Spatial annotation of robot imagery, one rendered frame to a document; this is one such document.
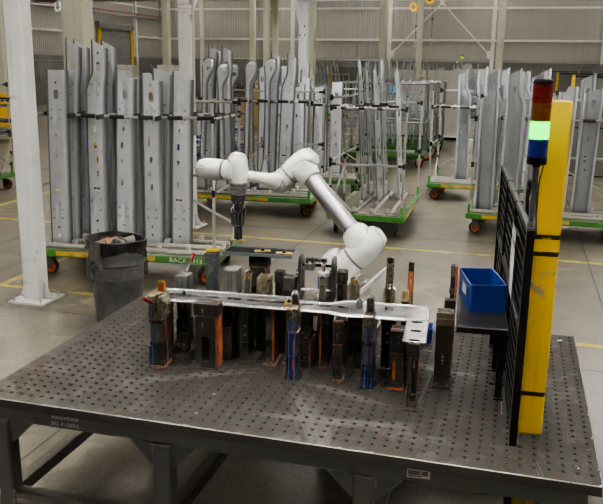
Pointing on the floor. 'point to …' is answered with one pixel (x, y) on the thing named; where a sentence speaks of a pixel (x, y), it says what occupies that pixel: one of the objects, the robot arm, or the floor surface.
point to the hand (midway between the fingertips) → (238, 232)
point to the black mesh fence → (515, 345)
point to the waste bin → (115, 269)
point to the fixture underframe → (359, 471)
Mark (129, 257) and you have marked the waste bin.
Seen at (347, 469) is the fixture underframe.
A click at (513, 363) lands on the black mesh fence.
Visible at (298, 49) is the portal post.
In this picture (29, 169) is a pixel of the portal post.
